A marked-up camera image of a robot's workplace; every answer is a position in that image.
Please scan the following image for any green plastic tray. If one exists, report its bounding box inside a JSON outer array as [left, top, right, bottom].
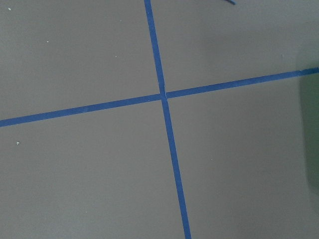
[[300, 67, 319, 197]]

